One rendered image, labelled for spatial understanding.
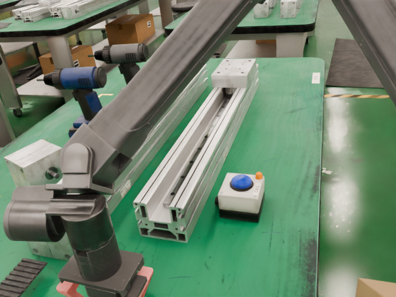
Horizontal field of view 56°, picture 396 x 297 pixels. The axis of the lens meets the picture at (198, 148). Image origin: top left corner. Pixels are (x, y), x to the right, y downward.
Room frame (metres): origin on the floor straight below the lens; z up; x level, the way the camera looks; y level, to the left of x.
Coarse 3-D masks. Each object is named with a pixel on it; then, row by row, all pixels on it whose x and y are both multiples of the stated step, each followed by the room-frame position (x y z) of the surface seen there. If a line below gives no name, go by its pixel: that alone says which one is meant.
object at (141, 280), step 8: (144, 272) 0.38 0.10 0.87; (152, 272) 0.38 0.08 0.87; (136, 280) 0.36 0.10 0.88; (144, 280) 0.36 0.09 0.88; (88, 288) 0.35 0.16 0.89; (96, 288) 0.34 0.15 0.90; (136, 288) 0.35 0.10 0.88; (144, 288) 0.35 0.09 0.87; (96, 296) 0.34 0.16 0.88; (104, 296) 0.34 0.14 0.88; (112, 296) 0.33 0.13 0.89; (120, 296) 0.34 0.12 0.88; (128, 296) 0.34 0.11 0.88; (136, 296) 0.33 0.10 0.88
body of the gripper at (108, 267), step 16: (112, 240) 0.37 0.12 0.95; (80, 256) 0.35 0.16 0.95; (96, 256) 0.35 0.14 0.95; (112, 256) 0.36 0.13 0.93; (128, 256) 0.39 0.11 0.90; (64, 272) 0.37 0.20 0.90; (80, 272) 0.36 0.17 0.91; (96, 272) 0.35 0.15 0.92; (112, 272) 0.36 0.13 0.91; (128, 272) 0.36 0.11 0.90; (112, 288) 0.33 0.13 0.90; (128, 288) 0.34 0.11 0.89
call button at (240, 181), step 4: (236, 176) 0.62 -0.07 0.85; (240, 176) 0.62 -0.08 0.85; (244, 176) 0.62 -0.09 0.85; (248, 176) 0.62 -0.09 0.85; (232, 180) 0.61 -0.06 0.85; (236, 180) 0.61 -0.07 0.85; (240, 180) 0.61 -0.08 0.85; (244, 180) 0.60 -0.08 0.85; (248, 180) 0.60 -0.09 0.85; (232, 184) 0.60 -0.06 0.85; (236, 184) 0.60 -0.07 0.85; (240, 184) 0.59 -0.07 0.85; (244, 184) 0.59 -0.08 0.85; (248, 184) 0.59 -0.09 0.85; (240, 188) 0.59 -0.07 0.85; (244, 188) 0.59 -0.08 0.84
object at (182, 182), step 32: (256, 64) 1.27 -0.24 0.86; (224, 96) 1.10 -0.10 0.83; (192, 128) 0.83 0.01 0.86; (224, 128) 0.82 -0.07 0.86; (192, 160) 0.73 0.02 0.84; (224, 160) 0.79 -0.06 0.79; (160, 192) 0.61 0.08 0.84; (192, 192) 0.58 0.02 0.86; (160, 224) 0.56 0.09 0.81; (192, 224) 0.56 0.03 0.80
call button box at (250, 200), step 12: (228, 180) 0.63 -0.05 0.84; (252, 180) 0.62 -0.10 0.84; (264, 180) 0.63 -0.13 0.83; (228, 192) 0.59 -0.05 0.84; (240, 192) 0.59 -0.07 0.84; (252, 192) 0.58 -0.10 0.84; (264, 192) 0.63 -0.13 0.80; (216, 204) 0.62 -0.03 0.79; (228, 204) 0.58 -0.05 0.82; (240, 204) 0.57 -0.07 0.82; (252, 204) 0.56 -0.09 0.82; (228, 216) 0.58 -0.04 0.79; (240, 216) 0.57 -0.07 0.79; (252, 216) 0.56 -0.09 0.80
